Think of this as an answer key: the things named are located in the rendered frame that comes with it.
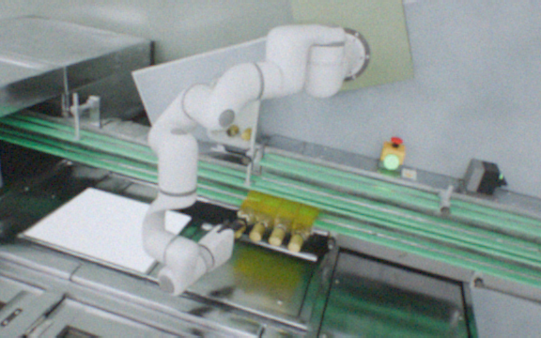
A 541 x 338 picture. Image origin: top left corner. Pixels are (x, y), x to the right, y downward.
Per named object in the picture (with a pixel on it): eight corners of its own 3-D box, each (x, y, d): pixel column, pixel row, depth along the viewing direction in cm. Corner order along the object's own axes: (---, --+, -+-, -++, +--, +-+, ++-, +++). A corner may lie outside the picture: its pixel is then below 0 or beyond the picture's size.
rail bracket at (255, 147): (250, 174, 153) (238, 190, 142) (255, 129, 145) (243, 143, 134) (258, 176, 152) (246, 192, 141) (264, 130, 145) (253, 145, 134)
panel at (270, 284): (88, 192, 164) (17, 242, 134) (88, 184, 163) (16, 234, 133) (326, 261, 147) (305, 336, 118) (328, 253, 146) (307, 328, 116)
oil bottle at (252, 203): (255, 192, 156) (234, 223, 137) (257, 178, 153) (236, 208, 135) (270, 196, 155) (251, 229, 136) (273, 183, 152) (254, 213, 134)
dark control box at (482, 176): (462, 178, 147) (465, 190, 139) (471, 157, 143) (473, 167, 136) (488, 184, 145) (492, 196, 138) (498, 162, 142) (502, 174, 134)
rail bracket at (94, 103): (100, 122, 174) (61, 143, 154) (100, 80, 166) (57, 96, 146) (112, 125, 173) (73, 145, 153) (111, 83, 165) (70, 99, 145)
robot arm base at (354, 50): (312, 35, 133) (297, 42, 120) (350, 16, 127) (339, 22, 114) (332, 83, 137) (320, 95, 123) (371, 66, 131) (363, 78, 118)
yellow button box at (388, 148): (379, 158, 152) (378, 167, 145) (385, 138, 148) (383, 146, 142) (400, 163, 151) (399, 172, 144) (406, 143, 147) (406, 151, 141)
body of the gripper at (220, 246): (208, 281, 117) (234, 260, 126) (212, 250, 112) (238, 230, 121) (187, 268, 120) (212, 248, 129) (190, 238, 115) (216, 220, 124)
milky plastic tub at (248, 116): (215, 130, 165) (206, 138, 157) (221, 70, 154) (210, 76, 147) (259, 141, 161) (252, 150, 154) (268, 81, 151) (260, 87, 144)
